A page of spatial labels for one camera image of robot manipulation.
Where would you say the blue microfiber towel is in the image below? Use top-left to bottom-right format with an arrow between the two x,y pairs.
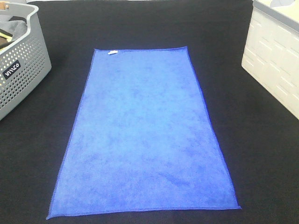
48,47 -> 240,219

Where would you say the black tablecloth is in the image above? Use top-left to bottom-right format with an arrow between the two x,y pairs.
0,0 -> 299,224

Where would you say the grey cloth in basket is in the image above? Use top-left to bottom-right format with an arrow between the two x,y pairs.
0,20 -> 27,41

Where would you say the white plastic storage box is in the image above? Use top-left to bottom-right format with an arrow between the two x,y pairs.
242,0 -> 299,117

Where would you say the grey perforated laundry basket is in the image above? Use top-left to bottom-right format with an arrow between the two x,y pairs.
0,2 -> 51,118

